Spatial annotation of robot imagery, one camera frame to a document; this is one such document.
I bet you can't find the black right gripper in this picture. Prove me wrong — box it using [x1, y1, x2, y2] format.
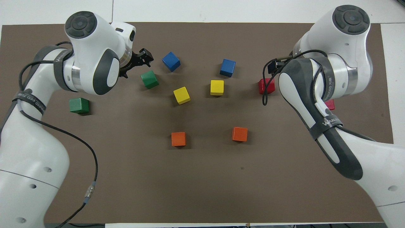
[268, 56, 293, 74]

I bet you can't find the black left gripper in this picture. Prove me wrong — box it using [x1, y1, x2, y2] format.
[120, 48, 154, 79]

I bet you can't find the green wooden block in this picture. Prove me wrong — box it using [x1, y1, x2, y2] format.
[140, 70, 159, 89]
[69, 98, 90, 114]

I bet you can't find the blue wooden block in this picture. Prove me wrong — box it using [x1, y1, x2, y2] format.
[220, 59, 236, 78]
[162, 52, 181, 73]

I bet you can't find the yellow wooden block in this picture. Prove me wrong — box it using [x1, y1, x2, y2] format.
[173, 86, 191, 105]
[210, 80, 224, 96]

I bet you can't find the orange wooden block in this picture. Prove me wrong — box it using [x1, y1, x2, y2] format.
[171, 132, 187, 147]
[232, 127, 248, 142]

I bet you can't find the brown table mat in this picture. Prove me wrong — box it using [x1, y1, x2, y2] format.
[0, 22, 394, 224]

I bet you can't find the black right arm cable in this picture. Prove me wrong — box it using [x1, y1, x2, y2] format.
[262, 49, 377, 141]

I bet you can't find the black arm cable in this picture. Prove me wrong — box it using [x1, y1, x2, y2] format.
[262, 49, 377, 141]
[18, 41, 98, 228]

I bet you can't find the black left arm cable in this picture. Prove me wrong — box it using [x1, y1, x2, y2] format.
[18, 41, 98, 228]

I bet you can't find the thin black loose cable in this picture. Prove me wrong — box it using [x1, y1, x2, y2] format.
[68, 223, 105, 228]

